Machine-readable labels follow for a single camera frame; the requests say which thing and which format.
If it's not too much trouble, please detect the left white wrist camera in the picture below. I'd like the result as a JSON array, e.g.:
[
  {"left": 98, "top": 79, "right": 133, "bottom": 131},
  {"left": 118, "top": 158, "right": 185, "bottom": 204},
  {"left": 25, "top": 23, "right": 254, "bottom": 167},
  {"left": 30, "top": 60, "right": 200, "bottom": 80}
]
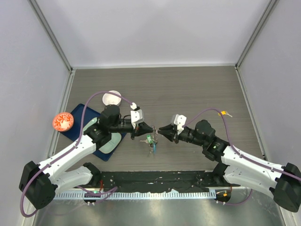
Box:
[{"left": 130, "top": 102, "right": 144, "bottom": 129}]

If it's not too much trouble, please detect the yellow tagged key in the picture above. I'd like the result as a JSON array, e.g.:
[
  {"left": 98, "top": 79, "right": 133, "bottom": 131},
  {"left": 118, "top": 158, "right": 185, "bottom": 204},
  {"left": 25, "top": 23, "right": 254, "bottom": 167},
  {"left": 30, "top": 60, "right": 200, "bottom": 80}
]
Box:
[{"left": 218, "top": 111, "right": 233, "bottom": 118}]

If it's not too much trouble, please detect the blue keyring with keys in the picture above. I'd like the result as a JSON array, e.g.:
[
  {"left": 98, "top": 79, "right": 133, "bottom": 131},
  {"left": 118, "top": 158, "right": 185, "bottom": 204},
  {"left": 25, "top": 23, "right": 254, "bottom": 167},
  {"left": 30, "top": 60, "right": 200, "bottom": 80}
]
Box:
[{"left": 140, "top": 126, "right": 158, "bottom": 157}]

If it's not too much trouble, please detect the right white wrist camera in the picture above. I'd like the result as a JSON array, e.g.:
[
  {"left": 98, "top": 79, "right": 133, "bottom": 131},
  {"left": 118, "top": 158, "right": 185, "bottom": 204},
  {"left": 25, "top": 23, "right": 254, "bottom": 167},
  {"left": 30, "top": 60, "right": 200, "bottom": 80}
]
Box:
[{"left": 171, "top": 114, "right": 187, "bottom": 135}]

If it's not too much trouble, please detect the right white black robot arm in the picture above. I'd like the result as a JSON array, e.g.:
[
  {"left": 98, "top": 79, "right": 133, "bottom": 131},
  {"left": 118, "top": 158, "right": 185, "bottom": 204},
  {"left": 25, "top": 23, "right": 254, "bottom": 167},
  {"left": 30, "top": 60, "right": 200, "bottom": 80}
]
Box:
[{"left": 158, "top": 120, "right": 301, "bottom": 212}]

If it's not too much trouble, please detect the aluminium frame rail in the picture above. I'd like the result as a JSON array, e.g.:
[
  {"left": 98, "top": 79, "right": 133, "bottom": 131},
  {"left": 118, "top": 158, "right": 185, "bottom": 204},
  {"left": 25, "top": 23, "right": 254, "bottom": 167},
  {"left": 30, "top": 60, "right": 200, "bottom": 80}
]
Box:
[{"left": 46, "top": 186, "right": 295, "bottom": 226}]

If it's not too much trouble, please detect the orange patterned bowl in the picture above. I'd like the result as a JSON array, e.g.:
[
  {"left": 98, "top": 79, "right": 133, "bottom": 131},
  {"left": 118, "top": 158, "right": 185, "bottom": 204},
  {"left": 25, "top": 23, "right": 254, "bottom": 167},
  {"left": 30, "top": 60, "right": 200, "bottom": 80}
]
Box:
[{"left": 52, "top": 112, "right": 74, "bottom": 132}]

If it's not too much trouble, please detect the pale green divided plate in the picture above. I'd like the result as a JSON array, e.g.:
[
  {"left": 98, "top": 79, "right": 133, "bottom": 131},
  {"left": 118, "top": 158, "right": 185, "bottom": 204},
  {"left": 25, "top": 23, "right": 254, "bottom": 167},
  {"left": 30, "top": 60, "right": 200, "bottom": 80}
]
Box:
[{"left": 83, "top": 117, "right": 122, "bottom": 154}]

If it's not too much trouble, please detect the white round bowl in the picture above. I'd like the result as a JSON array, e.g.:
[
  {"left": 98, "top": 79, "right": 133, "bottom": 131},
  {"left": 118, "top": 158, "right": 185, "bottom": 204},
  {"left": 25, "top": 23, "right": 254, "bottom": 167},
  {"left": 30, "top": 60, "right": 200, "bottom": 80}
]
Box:
[{"left": 102, "top": 93, "right": 121, "bottom": 106}]

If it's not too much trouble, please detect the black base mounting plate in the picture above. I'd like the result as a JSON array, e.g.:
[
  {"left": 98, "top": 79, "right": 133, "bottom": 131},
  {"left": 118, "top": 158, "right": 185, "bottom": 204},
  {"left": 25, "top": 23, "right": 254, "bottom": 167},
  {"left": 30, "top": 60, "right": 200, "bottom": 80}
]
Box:
[{"left": 98, "top": 170, "right": 230, "bottom": 193}]

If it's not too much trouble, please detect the dark blue tray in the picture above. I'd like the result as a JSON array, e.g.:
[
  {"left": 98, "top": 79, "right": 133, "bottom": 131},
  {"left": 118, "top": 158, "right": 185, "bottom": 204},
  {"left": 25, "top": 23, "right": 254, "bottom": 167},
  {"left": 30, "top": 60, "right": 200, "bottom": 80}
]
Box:
[{"left": 61, "top": 104, "right": 126, "bottom": 161}]

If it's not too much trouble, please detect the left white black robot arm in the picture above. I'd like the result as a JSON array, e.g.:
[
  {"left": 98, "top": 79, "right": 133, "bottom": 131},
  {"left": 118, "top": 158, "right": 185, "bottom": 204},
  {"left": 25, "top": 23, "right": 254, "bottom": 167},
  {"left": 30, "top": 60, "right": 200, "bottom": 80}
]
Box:
[{"left": 19, "top": 105, "right": 153, "bottom": 210}]

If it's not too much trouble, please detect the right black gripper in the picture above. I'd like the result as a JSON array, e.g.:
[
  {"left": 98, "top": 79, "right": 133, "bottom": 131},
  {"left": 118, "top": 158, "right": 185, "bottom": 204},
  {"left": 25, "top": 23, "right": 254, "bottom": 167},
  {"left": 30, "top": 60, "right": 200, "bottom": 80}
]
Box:
[{"left": 158, "top": 123, "right": 206, "bottom": 147}]

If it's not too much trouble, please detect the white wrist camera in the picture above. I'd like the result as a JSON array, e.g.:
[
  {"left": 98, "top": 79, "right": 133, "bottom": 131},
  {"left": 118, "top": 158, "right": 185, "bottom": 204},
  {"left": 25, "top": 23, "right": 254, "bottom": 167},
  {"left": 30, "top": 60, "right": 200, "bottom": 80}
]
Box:
[
  {"left": 171, "top": 114, "right": 187, "bottom": 135},
  {"left": 130, "top": 102, "right": 144, "bottom": 129}
]

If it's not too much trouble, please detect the white slotted cable duct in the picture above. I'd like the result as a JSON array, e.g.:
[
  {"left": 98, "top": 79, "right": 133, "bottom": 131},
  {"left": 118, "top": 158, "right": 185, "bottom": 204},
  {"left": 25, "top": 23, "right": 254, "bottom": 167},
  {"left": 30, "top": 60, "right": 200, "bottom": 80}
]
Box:
[{"left": 54, "top": 190, "right": 216, "bottom": 200}]

